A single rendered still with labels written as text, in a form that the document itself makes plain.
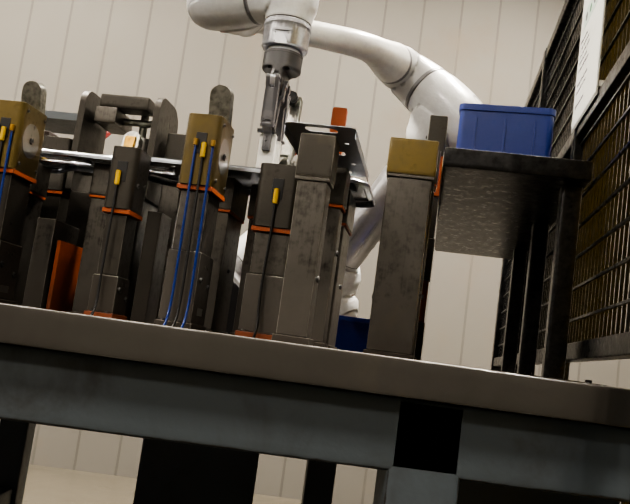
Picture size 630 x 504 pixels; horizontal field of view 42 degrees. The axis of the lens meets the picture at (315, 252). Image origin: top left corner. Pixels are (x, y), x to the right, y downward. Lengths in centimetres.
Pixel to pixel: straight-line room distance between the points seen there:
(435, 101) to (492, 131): 55
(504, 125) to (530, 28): 319
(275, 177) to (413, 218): 23
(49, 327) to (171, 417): 16
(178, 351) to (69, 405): 14
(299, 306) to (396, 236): 30
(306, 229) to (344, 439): 33
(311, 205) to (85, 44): 347
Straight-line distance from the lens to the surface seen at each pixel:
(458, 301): 424
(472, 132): 148
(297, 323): 110
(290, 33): 159
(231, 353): 86
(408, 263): 133
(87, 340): 88
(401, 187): 136
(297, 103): 175
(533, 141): 147
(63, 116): 202
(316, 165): 113
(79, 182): 186
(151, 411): 91
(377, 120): 433
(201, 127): 134
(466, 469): 93
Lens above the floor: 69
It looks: 7 degrees up
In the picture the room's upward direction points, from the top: 8 degrees clockwise
